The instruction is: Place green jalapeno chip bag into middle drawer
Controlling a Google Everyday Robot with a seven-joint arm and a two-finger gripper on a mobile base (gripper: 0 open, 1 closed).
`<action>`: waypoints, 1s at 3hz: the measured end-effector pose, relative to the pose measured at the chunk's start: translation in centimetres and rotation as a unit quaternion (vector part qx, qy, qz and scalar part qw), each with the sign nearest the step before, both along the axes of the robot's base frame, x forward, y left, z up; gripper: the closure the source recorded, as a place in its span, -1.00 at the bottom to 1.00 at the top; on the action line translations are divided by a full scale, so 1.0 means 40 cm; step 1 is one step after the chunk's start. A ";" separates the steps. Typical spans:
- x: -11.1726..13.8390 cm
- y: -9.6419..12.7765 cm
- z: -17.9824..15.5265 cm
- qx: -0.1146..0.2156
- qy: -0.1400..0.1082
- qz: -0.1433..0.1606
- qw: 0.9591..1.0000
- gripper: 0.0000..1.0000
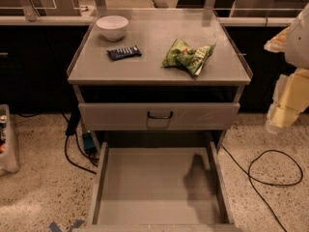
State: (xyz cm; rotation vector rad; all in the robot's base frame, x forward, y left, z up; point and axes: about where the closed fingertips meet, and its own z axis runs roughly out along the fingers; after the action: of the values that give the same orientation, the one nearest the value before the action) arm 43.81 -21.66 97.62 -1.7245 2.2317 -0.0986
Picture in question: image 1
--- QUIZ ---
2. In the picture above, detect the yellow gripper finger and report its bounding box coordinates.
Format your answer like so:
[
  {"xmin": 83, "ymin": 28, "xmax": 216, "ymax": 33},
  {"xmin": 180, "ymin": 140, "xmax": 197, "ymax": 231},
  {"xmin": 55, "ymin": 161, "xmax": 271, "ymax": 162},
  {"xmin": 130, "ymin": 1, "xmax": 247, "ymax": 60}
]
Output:
[
  {"xmin": 265, "ymin": 69, "xmax": 309, "ymax": 134},
  {"xmin": 264, "ymin": 27, "xmax": 289, "ymax": 53}
]

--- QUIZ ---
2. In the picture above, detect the green jalapeno chip bag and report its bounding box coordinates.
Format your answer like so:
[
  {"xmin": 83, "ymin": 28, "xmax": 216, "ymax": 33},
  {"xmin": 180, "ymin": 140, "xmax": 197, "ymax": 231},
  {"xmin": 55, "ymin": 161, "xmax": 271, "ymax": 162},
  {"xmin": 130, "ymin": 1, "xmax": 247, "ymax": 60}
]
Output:
[{"xmin": 162, "ymin": 39, "xmax": 215, "ymax": 76}]

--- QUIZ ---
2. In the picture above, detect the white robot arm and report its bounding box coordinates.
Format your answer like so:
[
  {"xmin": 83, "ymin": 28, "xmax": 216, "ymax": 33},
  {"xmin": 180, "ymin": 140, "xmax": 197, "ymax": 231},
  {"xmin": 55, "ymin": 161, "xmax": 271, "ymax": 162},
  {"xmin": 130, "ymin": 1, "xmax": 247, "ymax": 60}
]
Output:
[{"xmin": 264, "ymin": 5, "xmax": 309, "ymax": 134}]

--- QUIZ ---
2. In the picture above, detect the closed grey top drawer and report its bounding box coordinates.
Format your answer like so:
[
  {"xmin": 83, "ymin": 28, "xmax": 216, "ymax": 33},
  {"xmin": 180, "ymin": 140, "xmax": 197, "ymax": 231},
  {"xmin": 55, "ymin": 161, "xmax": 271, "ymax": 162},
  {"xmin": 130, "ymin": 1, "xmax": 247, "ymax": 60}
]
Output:
[{"xmin": 79, "ymin": 102, "xmax": 239, "ymax": 131}]

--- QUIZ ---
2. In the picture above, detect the grey drawer cabinet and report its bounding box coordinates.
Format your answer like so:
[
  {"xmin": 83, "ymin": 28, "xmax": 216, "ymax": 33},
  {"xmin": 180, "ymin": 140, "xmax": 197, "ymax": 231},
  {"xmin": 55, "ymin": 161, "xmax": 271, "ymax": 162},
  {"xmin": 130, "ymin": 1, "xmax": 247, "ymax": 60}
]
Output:
[{"xmin": 66, "ymin": 8, "xmax": 254, "ymax": 232}]

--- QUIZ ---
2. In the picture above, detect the open grey middle drawer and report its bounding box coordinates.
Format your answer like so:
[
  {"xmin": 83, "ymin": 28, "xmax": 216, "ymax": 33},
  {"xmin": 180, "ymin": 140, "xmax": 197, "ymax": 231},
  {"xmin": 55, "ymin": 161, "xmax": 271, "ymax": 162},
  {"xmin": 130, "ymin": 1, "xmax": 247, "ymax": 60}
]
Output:
[{"xmin": 86, "ymin": 143, "xmax": 238, "ymax": 232}]

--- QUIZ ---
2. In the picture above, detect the dark blue snack bar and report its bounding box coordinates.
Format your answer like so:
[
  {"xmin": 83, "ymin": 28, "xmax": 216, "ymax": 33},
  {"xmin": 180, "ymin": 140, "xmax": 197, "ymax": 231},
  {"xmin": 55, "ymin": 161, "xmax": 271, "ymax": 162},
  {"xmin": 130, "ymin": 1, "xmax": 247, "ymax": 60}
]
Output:
[{"xmin": 107, "ymin": 45, "xmax": 142, "ymax": 61}]

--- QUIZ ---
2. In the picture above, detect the white ceramic bowl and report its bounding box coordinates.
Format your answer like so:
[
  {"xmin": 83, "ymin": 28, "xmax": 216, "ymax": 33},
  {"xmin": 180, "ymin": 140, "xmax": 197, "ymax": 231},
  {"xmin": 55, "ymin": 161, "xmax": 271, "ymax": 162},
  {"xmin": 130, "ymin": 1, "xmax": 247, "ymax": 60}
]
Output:
[{"xmin": 96, "ymin": 15, "xmax": 128, "ymax": 42}]

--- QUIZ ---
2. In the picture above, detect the blue power adapter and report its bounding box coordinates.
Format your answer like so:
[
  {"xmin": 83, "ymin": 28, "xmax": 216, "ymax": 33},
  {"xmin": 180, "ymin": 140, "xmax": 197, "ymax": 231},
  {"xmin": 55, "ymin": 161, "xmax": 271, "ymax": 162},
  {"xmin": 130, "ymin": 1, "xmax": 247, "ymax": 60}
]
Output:
[{"xmin": 82, "ymin": 132, "xmax": 97, "ymax": 154}]

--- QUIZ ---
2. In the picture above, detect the clear plastic bin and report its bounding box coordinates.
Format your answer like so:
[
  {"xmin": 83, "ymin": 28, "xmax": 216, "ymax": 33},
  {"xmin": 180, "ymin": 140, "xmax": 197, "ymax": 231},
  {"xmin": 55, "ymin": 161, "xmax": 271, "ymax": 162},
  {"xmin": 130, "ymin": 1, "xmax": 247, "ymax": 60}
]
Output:
[{"xmin": 0, "ymin": 104, "xmax": 19, "ymax": 176}]

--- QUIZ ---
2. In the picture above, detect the black floor cable right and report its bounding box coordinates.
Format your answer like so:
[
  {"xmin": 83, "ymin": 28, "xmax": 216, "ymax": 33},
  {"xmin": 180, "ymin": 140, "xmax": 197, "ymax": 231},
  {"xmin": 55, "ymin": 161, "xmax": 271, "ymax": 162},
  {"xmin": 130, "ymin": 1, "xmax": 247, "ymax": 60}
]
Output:
[{"xmin": 221, "ymin": 144, "xmax": 304, "ymax": 232}]

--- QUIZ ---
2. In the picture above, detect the black floor cable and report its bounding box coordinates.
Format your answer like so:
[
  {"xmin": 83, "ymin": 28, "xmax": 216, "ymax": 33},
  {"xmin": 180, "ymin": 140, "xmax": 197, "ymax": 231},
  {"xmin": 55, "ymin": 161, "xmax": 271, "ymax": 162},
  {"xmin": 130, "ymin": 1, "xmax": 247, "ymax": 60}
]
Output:
[
  {"xmin": 221, "ymin": 144, "xmax": 304, "ymax": 232},
  {"xmin": 61, "ymin": 112, "xmax": 100, "ymax": 175}
]

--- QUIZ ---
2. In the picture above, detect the black drawer handle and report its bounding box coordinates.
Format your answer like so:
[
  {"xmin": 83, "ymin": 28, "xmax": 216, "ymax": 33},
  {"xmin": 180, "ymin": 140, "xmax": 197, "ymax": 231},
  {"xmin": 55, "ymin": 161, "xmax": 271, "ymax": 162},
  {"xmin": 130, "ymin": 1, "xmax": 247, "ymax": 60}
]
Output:
[{"xmin": 147, "ymin": 111, "xmax": 174, "ymax": 120}]

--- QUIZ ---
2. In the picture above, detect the black floor cable left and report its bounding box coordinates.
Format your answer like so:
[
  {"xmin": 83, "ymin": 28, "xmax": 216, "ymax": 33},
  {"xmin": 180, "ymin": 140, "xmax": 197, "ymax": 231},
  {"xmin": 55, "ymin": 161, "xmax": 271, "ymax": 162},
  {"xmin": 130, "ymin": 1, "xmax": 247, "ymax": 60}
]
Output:
[{"xmin": 61, "ymin": 112, "xmax": 100, "ymax": 175}]

